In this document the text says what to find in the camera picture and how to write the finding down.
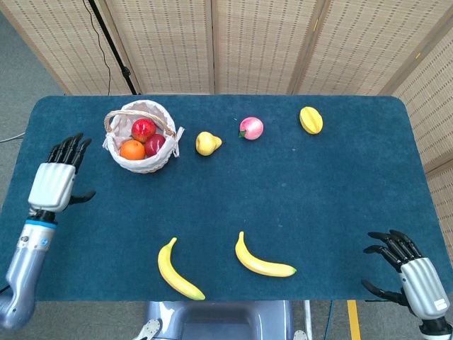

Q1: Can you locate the wicker basket with white liner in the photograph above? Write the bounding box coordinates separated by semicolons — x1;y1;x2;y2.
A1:
102;99;185;174

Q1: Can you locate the orange fruit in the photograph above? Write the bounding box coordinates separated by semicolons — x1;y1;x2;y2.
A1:
119;139;147;161

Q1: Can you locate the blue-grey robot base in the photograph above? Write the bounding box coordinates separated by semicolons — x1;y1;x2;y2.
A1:
133;300;309;340

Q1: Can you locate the bright red speckled apple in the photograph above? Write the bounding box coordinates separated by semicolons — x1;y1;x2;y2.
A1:
131;118;157;144

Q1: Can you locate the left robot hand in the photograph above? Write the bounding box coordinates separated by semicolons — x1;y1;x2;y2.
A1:
27;132;97;213

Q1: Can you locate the pink peach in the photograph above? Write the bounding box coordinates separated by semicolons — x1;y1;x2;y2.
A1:
238;116;265;141

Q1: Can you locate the yellow plastic banana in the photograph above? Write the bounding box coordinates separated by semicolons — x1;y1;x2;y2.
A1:
234;231;297;278
157;237;206;301

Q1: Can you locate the black tripod stand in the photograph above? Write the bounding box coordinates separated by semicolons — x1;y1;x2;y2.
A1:
86;0;142;96

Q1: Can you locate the dark red apple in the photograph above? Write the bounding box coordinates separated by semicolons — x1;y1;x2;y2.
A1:
144;133;166;157

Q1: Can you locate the white floor cable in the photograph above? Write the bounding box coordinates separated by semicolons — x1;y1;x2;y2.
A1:
0;131;26;144

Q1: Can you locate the thin black hanging cable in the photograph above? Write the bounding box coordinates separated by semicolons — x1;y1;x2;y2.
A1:
82;0;113;96

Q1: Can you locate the yellow starfruit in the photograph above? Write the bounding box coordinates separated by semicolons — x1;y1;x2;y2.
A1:
299;106;324;135

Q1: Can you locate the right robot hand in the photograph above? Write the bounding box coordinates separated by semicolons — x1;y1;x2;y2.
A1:
360;229;451;322

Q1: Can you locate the blue table mat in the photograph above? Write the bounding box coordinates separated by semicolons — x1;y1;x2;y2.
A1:
0;94;453;302

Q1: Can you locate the yellow floor tape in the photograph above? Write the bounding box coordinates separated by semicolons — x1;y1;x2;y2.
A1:
346;300;362;340

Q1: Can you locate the white floor strip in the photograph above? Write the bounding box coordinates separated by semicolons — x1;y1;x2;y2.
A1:
304;300;314;340

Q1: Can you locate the yellow pear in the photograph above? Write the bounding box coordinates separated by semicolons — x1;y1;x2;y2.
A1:
195;131;223;157

